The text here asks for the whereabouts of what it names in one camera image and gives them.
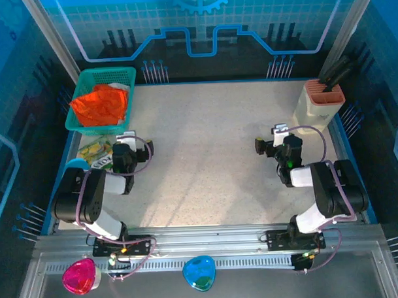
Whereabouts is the orange t-shirt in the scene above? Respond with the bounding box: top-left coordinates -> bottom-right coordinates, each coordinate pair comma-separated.
69,83 -> 130,128

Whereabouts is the yellow green snack packet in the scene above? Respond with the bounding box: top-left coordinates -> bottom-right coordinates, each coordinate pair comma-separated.
76,135 -> 115,173

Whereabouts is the cream knife block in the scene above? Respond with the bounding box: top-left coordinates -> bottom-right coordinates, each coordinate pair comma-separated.
291,77 -> 347,133

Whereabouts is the blue plastic cup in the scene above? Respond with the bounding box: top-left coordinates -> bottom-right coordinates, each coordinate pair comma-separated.
67,157 -> 91,171

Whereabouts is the teal plastic basket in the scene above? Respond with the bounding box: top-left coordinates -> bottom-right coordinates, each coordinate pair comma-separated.
62,65 -> 139,137

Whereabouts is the small left connector board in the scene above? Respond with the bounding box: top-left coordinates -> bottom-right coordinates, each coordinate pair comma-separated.
107,251 -> 132,271

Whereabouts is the black right connector box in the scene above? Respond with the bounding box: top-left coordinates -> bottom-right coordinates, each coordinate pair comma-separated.
290,252 -> 314,273

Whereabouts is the pink dome button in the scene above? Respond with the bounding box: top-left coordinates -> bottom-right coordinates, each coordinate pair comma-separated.
61,256 -> 103,295

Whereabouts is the blue dome button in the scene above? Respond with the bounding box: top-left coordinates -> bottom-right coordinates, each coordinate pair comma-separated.
181,254 -> 218,293

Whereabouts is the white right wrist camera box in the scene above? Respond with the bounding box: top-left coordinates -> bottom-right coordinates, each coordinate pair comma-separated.
271,122 -> 290,147

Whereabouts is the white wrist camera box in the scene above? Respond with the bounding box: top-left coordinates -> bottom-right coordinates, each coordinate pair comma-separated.
115,130 -> 137,156
271,122 -> 290,147

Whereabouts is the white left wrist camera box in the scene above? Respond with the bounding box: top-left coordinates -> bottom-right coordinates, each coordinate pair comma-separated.
115,130 -> 137,156

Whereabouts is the black knife handle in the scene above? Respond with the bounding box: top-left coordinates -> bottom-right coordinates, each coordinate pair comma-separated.
317,54 -> 352,82
323,67 -> 354,93

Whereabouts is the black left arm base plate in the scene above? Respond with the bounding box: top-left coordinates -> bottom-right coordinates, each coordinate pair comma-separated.
91,234 -> 153,258

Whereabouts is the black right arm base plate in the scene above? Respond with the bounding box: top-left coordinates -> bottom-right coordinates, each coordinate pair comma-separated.
265,227 -> 326,251

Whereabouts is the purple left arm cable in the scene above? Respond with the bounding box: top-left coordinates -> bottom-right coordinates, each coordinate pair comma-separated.
73,134 -> 159,284

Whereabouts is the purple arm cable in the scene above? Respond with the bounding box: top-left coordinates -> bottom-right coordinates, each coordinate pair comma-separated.
284,124 -> 359,274
73,134 -> 159,284

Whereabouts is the aluminium front rail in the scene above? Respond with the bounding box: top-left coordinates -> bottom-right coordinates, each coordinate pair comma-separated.
31,218 -> 387,276

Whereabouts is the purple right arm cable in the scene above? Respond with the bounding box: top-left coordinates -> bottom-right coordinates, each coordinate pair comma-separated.
284,124 -> 359,274

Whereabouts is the aluminium frame post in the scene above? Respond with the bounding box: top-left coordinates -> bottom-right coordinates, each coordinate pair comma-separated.
316,0 -> 382,79
20,0 -> 82,86

